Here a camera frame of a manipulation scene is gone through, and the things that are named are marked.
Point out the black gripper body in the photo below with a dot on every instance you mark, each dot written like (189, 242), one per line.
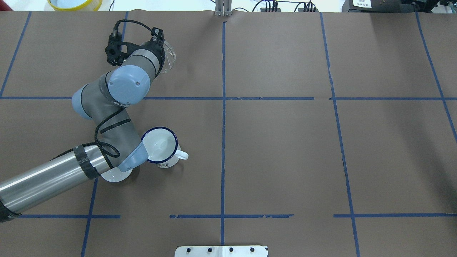
(156, 45)

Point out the clear glass funnel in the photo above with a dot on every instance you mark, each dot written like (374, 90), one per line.
(170, 57)

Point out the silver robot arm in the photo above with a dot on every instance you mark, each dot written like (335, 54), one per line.
(115, 143)

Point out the yellow tape roll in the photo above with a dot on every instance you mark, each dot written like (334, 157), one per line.
(75, 5)

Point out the white enamel mug blue rim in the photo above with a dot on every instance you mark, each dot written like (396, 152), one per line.
(162, 147)

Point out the white round lid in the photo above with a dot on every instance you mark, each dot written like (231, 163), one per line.
(115, 175)

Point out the black computer box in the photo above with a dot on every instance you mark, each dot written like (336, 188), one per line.
(389, 6)

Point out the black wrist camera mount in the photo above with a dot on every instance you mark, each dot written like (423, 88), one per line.
(118, 51)

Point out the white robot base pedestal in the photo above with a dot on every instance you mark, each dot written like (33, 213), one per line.
(222, 251)

